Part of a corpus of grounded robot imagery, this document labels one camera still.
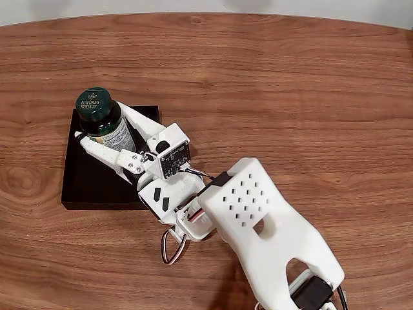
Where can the green-capped pill bottle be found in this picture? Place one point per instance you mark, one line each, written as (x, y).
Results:
(106, 129)

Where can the black shallow box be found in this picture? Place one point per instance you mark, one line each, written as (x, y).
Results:
(80, 181)

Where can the camera board on white mount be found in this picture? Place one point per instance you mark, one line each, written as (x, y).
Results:
(175, 158)

